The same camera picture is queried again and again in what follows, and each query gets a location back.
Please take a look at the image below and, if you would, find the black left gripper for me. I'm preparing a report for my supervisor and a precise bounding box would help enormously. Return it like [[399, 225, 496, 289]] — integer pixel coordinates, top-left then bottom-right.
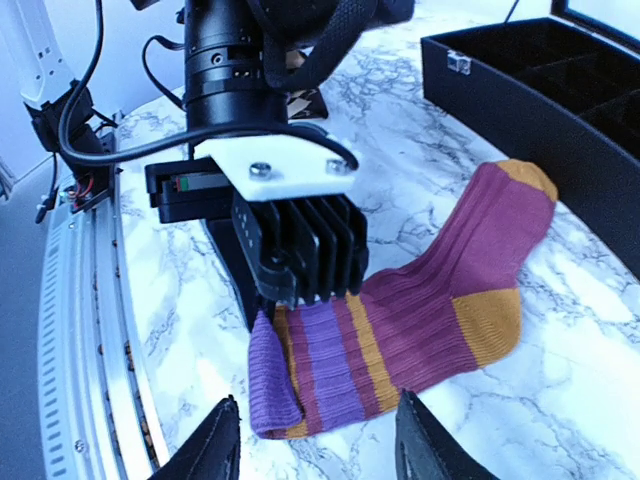
[[144, 158, 274, 330]]

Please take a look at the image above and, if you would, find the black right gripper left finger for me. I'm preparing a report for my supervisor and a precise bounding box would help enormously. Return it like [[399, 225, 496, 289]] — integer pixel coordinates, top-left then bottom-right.
[[150, 395, 241, 480]]

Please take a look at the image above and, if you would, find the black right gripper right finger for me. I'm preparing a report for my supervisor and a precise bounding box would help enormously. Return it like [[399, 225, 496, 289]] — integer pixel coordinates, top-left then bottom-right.
[[395, 390, 497, 480]]

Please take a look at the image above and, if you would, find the maroon striped sock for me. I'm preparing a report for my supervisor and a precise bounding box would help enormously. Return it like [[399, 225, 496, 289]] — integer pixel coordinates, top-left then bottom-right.
[[248, 159, 558, 439]]

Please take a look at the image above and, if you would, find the brown argyle sock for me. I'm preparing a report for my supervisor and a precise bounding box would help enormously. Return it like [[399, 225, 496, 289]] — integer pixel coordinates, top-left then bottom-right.
[[286, 50, 329, 120]]

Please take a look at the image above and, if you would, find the black display case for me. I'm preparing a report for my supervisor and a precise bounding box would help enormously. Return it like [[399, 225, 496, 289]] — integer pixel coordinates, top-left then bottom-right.
[[421, 1, 639, 272]]

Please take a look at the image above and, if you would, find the aluminium front rail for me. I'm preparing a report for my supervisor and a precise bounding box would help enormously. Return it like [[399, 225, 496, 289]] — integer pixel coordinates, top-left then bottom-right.
[[37, 119, 171, 480]]

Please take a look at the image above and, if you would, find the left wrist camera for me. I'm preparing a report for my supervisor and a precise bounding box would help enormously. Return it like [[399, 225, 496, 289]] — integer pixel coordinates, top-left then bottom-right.
[[195, 135, 369, 308]]

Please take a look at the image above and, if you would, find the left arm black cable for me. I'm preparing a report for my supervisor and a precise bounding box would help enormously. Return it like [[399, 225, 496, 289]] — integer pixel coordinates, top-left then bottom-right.
[[57, 0, 361, 174]]

